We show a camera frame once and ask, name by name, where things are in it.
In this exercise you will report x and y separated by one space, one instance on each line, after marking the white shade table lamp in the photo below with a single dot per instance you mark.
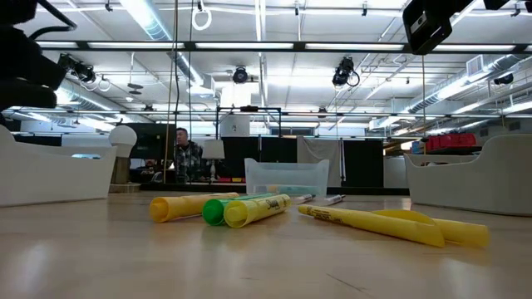
213 149

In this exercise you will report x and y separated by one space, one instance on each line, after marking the black partition panel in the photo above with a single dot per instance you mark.
274 149
363 162

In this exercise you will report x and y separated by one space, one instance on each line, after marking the black aluminium table frame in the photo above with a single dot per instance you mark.
365 191

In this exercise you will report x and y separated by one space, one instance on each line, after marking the orange chunky highlighter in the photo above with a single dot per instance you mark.
174 207

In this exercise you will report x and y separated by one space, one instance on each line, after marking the yellow slim highlighter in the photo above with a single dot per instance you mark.
465 232
374 224

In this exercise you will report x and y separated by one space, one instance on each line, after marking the grey curtain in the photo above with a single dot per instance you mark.
318 151

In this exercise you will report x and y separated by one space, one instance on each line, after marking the white air vent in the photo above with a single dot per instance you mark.
475 65

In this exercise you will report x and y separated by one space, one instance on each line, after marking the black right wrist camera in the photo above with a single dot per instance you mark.
428 29

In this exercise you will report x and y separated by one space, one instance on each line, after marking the red storage bins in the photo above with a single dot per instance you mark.
451 142

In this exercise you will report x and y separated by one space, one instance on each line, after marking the small colourful blocks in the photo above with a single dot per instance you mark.
237 180

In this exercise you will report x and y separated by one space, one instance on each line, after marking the dark brown cap marker pen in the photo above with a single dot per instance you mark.
302 199

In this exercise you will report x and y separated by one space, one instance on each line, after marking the white numbered box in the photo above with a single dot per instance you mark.
234 126

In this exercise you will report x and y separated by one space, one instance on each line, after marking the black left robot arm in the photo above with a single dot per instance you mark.
16 10

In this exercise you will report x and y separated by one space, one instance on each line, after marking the green chunky highlighter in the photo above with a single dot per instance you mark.
214 212

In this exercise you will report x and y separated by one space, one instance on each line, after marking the white bulb brass lamp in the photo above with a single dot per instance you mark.
122 137

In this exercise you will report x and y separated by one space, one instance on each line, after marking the grey plastic bin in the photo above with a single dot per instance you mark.
465 187

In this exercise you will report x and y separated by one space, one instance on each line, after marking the clear plastic bin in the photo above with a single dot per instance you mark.
287 176

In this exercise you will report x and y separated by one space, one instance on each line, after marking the person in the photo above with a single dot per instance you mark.
189 155

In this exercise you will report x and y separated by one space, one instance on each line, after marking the large black wall screen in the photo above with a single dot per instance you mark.
149 141

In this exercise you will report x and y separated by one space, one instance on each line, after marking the white plastic bin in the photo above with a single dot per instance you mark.
58 178

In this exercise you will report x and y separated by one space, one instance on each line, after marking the yellow chunky highlighter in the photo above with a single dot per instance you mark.
253 209

